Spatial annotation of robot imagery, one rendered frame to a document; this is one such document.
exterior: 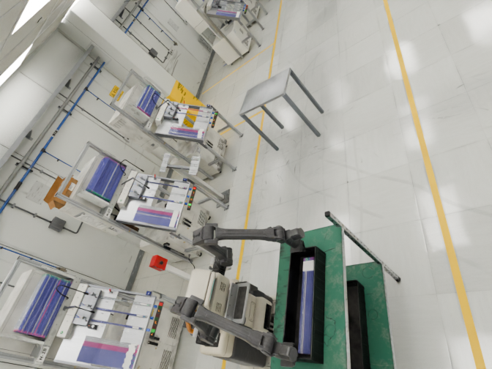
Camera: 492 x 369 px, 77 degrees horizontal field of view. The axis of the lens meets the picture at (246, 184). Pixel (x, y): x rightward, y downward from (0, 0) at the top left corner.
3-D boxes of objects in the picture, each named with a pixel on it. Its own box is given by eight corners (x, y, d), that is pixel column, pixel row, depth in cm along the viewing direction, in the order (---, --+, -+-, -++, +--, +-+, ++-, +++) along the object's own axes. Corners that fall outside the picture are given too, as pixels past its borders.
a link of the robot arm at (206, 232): (187, 227, 165) (187, 244, 160) (210, 222, 162) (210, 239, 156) (223, 252, 201) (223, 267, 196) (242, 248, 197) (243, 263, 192)
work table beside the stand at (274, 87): (320, 136, 390) (283, 93, 345) (276, 151, 436) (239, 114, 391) (323, 110, 412) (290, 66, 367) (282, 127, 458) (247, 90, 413)
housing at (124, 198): (139, 177, 404) (138, 170, 393) (126, 209, 376) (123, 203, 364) (133, 176, 404) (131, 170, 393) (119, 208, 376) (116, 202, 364)
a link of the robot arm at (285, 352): (265, 330, 140) (258, 351, 136) (285, 334, 133) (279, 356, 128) (280, 341, 146) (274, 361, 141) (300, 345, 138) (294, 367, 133)
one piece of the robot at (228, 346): (251, 368, 263) (175, 347, 216) (260, 302, 293) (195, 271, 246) (284, 373, 242) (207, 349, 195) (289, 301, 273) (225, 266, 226)
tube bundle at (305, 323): (306, 260, 187) (303, 258, 185) (316, 258, 182) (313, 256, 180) (301, 354, 158) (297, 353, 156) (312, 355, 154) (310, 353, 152)
